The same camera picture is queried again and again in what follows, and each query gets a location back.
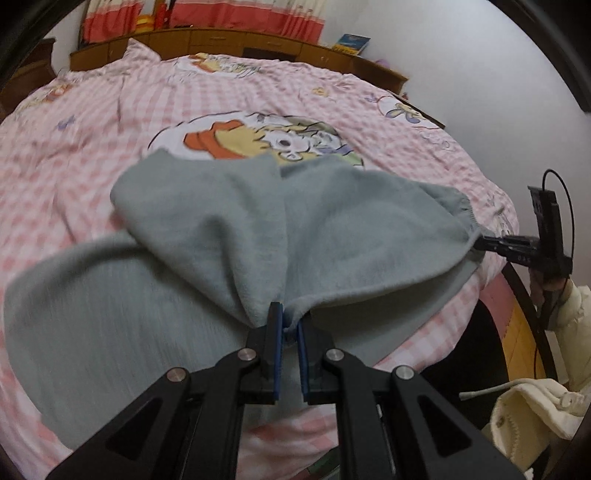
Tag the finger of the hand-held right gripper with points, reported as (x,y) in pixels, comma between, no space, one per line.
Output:
(503,247)

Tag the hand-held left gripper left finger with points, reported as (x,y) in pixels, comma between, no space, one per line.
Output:
(275,353)

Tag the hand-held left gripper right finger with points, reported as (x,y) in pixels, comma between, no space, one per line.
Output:
(303,362)

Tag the grey pants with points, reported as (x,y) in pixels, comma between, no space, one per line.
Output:
(207,230)

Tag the person's right hand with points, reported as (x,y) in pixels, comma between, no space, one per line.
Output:
(538,297)

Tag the small purple object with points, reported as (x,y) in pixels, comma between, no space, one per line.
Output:
(384,61)

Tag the blue book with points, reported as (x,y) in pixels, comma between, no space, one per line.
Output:
(352,44)

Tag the pink checked printed blanket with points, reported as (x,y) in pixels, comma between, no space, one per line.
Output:
(92,138)

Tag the wooden cabinet row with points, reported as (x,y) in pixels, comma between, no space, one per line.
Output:
(277,46)

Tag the red and white curtain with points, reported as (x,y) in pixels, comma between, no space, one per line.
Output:
(207,14)

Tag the dark wooden nightstand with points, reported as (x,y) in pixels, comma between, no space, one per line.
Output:
(23,78)

